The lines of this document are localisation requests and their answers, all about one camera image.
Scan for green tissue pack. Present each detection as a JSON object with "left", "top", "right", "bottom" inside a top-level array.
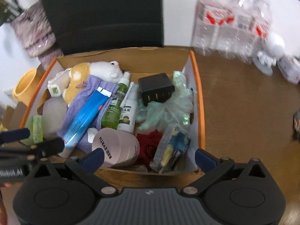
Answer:
[{"left": 20, "top": 115, "right": 43, "bottom": 146}]

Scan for pink round jar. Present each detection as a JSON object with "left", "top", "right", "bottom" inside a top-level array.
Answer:
[{"left": 92, "top": 128, "right": 140, "bottom": 168}]

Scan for blue yellow packet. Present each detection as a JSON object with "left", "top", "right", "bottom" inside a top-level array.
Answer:
[{"left": 149, "top": 124, "right": 191, "bottom": 173}]

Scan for green spray bottle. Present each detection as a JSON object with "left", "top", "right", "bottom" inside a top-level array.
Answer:
[{"left": 101, "top": 71, "right": 131, "bottom": 129}]

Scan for clear plastic swab box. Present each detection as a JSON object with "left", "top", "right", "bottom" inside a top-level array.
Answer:
[{"left": 42, "top": 97, "right": 67, "bottom": 139}]

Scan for blue tube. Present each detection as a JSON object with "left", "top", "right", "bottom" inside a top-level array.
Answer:
[{"left": 58, "top": 87, "right": 112, "bottom": 158}]

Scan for white spray bottle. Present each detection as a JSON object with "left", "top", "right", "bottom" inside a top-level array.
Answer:
[{"left": 117, "top": 82, "right": 139, "bottom": 134}]

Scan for iridescent plastic bag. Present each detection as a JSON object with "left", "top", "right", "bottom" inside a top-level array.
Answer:
[{"left": 136, "top": 71, "right": 194, "bottom": 134}]

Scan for purple towel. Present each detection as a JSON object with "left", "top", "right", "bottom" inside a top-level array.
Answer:
[{"left": 57, "top": 75, "right": 118, "bottom": 158}]

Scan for black charger block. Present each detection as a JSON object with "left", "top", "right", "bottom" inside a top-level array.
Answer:
[{"left": 138, "top": 73, "right": 175, "bottom": 106}]

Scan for yellow white plush toy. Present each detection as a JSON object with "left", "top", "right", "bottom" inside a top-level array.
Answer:
[{"left": 62, "top": 61, "right": 123, "bottom": 106}]

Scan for white robot toy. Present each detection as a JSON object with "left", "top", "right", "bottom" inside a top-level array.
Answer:
[{"left": 47, "top": 68, "right": 71, "bottom": 97}]

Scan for left hand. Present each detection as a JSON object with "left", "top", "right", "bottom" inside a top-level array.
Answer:
[{"left": 0, "top": 183, "right": 14, "bottom": 225}]

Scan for yellow mug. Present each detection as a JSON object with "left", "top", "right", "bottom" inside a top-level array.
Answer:
[{"left": 12, "top": 68, "right": 42, "bottom": 106}]

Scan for red pouch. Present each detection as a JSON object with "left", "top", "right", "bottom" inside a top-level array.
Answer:
[{"left": 135, "top": 130, "right": 163, "bottom": 170}]

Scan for orange cardboard box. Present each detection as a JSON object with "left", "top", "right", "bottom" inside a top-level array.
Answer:
[{"left": 21, "top": 48, "right": 205, "bottom": 187}]

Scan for snack packets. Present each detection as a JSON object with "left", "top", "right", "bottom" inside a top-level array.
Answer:
[{"left": 292, "top": 110, "right": 300, "bottom": 141}]

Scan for purple fuzzy vase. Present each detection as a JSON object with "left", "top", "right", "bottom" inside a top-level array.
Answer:
[{"left": 11, "top": 1, "right": 64, "bottom": 69}]

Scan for small tin box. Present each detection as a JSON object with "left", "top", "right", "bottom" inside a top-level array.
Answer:
[{"left": 277, "top": 55, "right": 300, "bottom": 85}]

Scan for dried pink flowers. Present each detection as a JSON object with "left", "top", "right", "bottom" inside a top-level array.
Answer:
[{"left": 0, "top": 0, "right": 24, "bottom": 26}]

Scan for white robot figurine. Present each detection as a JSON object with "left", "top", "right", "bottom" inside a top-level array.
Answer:
[{"left": 253, "top": 32, "right": 285, "bottom": 76}]

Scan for left water bottle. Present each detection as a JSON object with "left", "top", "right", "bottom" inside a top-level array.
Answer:
[{"left": 192, "top": 0, "right": 232, "bottom": 56}]

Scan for water bottle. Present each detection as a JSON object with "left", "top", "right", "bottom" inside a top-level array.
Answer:
[
  {"left": 247, "top": 0, "right": 273, "bottom": 61},
  {"left": 192, "top": 0, "right": 232, "bottom": 56},
  {"left": 216, "top": 0, "right": 252, "bottom": 59}
]

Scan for black paper bag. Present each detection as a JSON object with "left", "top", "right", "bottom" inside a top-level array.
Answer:
[{"left": 41, "top": 0, "right": 164, "bottom": 55}]

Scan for right water bottle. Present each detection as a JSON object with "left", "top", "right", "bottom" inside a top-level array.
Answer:
[{"left": 247, "top": 0, "right": 273, "bottom": 61}]

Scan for middle water bottle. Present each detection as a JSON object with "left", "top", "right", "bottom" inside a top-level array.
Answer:
[{"left": 216, "top": 0, "right": 252, "bottom": 59}]

